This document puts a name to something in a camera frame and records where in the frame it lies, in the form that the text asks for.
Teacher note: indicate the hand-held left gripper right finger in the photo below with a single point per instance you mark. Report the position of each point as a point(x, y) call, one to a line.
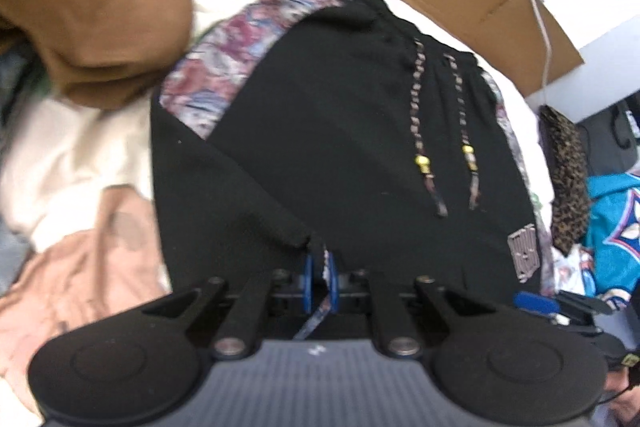
point(332, 279)

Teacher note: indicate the black shorts bear print trim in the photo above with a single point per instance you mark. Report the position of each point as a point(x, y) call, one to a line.
point(325, 147)

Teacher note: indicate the cream printed bedsheet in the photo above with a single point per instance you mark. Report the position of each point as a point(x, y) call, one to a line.
point(75, 157)

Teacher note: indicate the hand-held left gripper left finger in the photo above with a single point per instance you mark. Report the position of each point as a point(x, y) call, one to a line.
point(308, 279)

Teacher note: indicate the teal printed blanket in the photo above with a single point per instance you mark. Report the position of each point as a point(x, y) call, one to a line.
point(612, 227)

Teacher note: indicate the leopard print garment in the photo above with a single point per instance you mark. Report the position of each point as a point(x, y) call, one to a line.
point(565, 177)

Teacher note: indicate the brown garment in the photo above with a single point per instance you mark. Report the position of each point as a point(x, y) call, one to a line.
point(100, 7)

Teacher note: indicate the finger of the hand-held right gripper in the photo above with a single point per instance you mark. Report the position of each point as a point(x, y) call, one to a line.
point(537, 302)

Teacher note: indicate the grey laptop bag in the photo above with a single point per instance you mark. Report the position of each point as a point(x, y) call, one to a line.
point(607, 142)

